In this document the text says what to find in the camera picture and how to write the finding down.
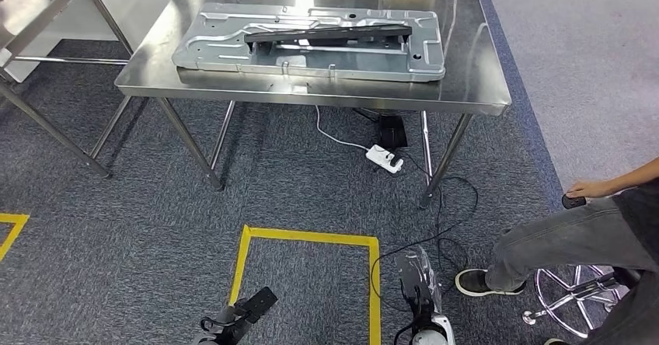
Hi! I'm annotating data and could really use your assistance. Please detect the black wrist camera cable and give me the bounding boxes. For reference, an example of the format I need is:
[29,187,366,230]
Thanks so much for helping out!
[392,319,416,345]

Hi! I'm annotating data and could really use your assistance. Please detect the steel workbench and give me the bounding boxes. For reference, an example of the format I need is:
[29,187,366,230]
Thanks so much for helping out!
[113,0,512,210]

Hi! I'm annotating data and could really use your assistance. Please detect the white power adapter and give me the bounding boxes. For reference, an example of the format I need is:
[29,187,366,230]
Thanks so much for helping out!
[366,144,405,175]

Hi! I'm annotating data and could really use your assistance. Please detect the white panel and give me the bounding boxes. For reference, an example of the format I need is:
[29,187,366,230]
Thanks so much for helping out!
[5,0,171,84]

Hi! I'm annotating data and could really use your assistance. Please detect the person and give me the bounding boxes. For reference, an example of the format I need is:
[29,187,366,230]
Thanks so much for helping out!
[455,157,659,345]

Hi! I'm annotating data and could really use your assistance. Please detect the black power brick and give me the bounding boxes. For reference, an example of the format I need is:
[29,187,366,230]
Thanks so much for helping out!
[355,106,410,152]

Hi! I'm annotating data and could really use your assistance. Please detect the metal sheet tray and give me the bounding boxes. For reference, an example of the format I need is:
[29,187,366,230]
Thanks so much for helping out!
[171,2,447,84]

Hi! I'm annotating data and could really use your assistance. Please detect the white floor cable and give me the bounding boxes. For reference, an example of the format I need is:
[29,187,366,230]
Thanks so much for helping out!
[314,104,371,153]

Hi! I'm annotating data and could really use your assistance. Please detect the yellow floor tape square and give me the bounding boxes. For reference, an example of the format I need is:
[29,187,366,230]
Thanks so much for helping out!
[228,224,383,345]

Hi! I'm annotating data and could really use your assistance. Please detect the chrome chair base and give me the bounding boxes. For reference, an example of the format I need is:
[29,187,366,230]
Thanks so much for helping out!
[522,264,642,340]

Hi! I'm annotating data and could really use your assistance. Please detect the person's hand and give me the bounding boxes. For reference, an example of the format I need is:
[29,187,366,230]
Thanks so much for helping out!
[566,179,617,200]

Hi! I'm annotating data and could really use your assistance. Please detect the black plastic plate frame part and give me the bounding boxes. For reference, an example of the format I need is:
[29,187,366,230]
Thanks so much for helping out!
[243,23,413,55]

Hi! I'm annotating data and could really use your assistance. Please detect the black handheld remote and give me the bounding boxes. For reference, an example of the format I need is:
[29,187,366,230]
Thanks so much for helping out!
[561,194,588,211]

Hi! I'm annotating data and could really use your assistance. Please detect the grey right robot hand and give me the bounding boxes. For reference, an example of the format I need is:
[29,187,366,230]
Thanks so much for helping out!
[395,246,444,328]

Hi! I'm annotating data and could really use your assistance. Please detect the black floor cable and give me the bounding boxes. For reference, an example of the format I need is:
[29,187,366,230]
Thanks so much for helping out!
[370,147,479,313]

